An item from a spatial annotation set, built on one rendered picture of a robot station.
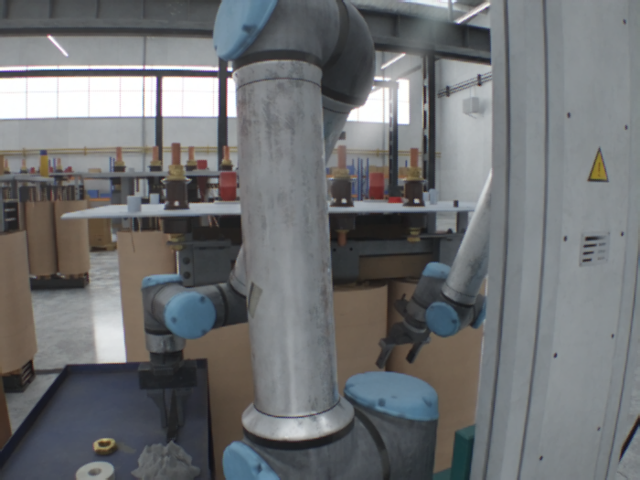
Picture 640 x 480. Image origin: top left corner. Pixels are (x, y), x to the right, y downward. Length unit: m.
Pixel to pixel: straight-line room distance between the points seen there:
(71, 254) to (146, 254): 4.07
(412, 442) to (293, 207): 0.39
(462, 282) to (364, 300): 0.56
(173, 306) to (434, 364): 1.17
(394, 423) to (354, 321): 0.95
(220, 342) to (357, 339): 0.47
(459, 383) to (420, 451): 1.19
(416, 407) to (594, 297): 0.31
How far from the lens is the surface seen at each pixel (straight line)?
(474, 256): 1.08
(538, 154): 0.60
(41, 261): 7.26
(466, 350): 1.86
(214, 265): 1.49
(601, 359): 0.81
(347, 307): 1.57
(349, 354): 1.63
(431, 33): 11.24
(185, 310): 0.87
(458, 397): 1.92
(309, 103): 0.55
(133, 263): 3.14
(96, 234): 11.44
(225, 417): 1.63
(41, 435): 1.20
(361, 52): 0.66
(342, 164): 1.52
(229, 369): 1.56
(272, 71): 0.55
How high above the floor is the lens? 1.42
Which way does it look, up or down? 6 degrees down
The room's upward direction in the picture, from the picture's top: straight up
